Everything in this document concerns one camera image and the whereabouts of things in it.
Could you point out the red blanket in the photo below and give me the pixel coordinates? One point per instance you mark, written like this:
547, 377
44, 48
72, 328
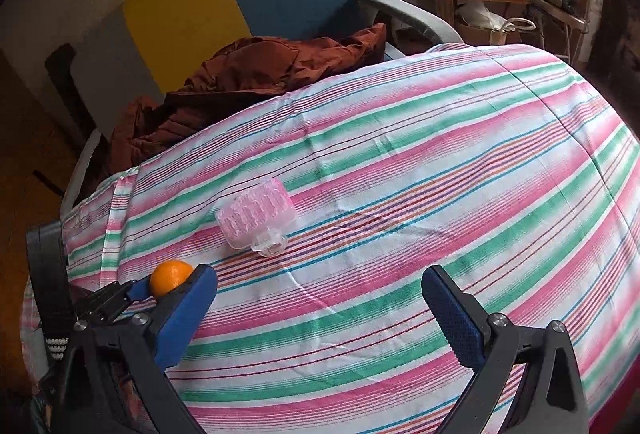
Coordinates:
617, 424

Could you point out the striped bed sheet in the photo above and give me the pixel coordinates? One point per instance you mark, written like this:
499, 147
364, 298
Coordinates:
425, 189

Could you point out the metal side stand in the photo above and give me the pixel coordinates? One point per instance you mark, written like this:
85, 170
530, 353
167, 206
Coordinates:
560, 14

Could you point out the brown jacket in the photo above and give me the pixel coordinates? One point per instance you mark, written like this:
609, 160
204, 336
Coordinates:
250, 74

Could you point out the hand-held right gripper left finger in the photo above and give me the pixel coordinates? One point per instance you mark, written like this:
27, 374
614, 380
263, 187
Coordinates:
187, 309

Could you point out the grey yellow blue armchair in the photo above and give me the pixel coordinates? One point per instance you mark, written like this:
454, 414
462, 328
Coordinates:
185, 14

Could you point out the orange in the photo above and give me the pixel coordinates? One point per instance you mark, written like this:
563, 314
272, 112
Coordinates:
170, 278

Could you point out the pink clear plastic case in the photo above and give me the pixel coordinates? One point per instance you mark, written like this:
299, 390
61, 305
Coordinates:
255, 214

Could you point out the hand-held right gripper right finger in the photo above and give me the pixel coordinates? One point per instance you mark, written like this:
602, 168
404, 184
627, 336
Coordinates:
450, 314

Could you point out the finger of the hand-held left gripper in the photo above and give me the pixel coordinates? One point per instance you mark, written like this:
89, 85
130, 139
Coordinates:
137, 291

